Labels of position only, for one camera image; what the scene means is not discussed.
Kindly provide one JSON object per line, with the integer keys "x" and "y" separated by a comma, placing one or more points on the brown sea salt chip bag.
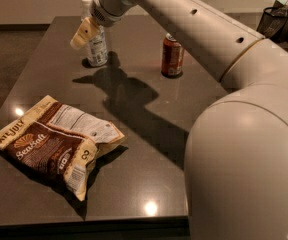
{"x": 60, "y": 142}

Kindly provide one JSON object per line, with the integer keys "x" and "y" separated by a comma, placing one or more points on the red soda can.
{"x": 172, "y": 57}

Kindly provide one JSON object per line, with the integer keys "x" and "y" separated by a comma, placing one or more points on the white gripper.
{"x": 108, "y": 11}

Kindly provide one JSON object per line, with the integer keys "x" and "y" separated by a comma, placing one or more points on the clear blue plastic water bottle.
{"x": 97, "y": 54}

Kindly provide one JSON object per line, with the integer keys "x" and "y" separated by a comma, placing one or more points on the black mesh basket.
{"x": 272, "y": 21}

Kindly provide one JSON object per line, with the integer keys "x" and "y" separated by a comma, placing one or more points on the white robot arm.
{"x": 236, "y": 159}

